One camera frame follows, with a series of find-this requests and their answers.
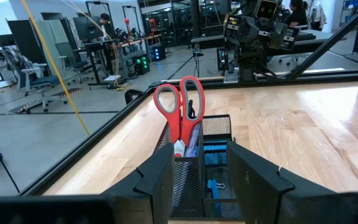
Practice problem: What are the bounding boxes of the white floor box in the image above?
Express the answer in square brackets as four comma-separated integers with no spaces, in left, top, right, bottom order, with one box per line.
[103,74,122,83]

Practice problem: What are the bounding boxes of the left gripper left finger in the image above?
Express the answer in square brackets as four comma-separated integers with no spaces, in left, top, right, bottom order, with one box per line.
[0,142,176,224]

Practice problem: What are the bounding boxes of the grey chair with jacket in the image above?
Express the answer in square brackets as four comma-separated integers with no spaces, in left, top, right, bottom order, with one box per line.
[1,46,62,113]

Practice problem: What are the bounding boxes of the wooden top workbench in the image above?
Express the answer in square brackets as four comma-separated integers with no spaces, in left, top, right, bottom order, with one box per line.
[115,34,163,75]

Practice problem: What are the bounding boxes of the blue binder clip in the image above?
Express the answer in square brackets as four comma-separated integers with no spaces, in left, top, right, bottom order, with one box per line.
[206,179,226,215]

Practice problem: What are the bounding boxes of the grey office chair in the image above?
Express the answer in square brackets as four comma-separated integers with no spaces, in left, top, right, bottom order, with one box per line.
[54,42,90,85]

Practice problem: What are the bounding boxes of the person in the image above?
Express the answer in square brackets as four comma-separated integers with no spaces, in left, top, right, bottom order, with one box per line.
[99,12,111,27]
[284,0,309,27]

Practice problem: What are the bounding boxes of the red handled scissors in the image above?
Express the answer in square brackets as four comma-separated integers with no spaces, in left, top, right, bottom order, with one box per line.
[153,75,206,158]

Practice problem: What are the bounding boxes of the black pillar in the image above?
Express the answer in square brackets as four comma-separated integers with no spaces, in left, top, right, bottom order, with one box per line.
[190,0,202,38]

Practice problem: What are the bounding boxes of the black divider panel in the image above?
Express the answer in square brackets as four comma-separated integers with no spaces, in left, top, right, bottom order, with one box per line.
[6,19,45,77]

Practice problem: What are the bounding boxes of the pale green curtain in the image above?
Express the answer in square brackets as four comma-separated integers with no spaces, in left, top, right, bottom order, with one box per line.
[35,19,74,68]

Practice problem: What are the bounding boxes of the black mesh desk organizer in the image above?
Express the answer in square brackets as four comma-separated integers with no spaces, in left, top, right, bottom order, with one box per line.
[154,114,244,220]

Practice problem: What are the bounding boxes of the yellow hanging cable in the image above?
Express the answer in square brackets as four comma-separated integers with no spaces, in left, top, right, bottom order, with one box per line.
[20,0,91,136]

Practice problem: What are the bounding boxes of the black aluminium table frame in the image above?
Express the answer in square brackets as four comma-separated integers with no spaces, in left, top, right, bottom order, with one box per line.
[19,0,358,197]

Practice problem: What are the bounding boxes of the black stand strut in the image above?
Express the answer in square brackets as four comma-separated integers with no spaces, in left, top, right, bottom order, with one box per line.
[286,0,358,80]

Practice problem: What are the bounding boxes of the computer with green lights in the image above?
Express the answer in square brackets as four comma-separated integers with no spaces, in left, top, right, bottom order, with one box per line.
[132,54,151,76]

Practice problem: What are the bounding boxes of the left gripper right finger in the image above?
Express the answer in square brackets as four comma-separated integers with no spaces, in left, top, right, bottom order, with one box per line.
[226,142,358,224]

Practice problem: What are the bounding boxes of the black standing desk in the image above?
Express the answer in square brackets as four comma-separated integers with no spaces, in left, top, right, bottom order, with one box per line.
[81,39,127,86]

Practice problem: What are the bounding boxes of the black pen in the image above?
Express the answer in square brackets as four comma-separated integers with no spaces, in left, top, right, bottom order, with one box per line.
[186,99,196,121]

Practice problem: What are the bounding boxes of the computer with blue lights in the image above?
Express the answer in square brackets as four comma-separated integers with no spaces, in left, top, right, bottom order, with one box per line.
[150,45,167,62]

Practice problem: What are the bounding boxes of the yellow cable bundle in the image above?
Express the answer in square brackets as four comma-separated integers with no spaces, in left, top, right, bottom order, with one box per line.
[109,42,134,91]

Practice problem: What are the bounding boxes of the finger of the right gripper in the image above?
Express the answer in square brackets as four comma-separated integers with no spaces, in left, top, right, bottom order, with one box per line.
[237,23,260,43]
[270,22,289,49]

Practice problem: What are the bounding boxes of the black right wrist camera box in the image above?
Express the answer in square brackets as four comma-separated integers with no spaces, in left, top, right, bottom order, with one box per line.
[253,0,280,20]

